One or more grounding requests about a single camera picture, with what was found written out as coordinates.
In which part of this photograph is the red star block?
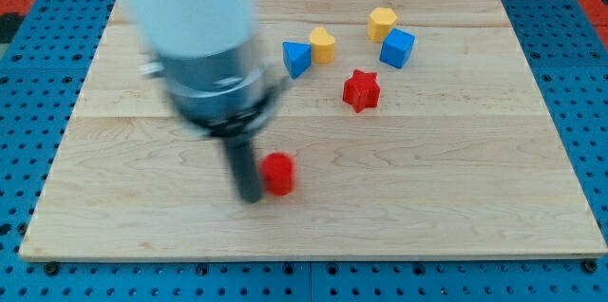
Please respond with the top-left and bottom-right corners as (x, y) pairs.
(342, 69), (381, 113)

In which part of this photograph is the yellow hexagon block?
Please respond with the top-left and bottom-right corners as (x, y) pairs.
(367, 7), (398, 43)

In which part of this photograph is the light wooden board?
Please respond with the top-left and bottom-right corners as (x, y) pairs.
(19, 0), (607, 262)

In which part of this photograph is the blue cube block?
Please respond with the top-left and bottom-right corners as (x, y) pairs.
(379, 28), (416, 68)

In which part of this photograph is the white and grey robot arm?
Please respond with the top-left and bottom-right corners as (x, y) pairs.
(124, 0), (284, 203)

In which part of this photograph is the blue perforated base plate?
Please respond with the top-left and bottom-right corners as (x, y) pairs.
(1, 0), (607, 301)

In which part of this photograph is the blue triangle block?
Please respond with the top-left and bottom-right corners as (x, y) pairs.
(282, 42), (312, 79)

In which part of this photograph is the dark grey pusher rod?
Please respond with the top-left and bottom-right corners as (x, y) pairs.
(222, 135), (263, 203)

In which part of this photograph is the yellow heart block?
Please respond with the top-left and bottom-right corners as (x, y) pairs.
(309, 27), (336, 64)

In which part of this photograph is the red cylinder block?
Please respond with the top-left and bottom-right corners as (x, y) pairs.
(259, 152), (295, 196)

